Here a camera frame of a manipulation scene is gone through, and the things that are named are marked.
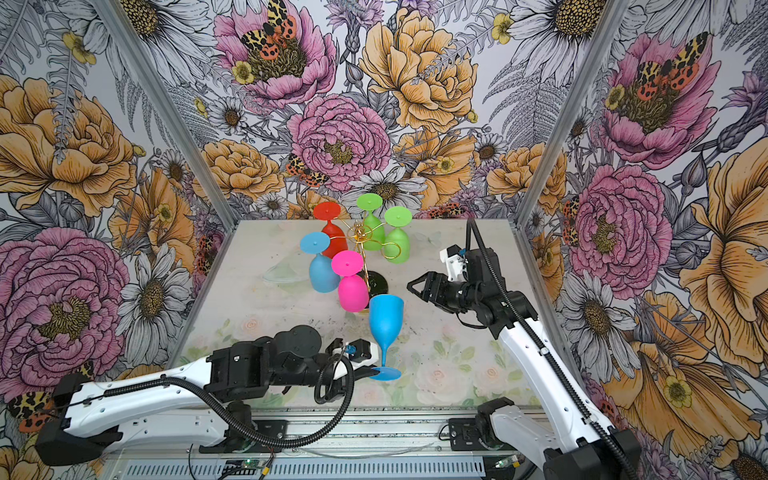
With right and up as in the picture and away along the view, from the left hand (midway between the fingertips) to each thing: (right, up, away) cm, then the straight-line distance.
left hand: (370, 372), depth 63 cm
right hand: (+10, +13, +9) cm, 19 cm away
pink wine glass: (-5, +14, +15) cm, 21 cm away
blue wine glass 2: (-15, +18, +20) cm, 31 cm away
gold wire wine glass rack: (-3, +29, +16) cm, 33 cm away
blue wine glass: (+3, +11, +4) cm, 12 cm away
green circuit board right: (+31, -25, +9) cm, 41 cm away
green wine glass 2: (+6, +27, +24) cm, 37 cm away
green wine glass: (0, +30, +17) cm, 35 cm away
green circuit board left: (-29, -25, +8) cm, 39 cm away
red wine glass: (-13, +36, +20) cm, 43 cm away
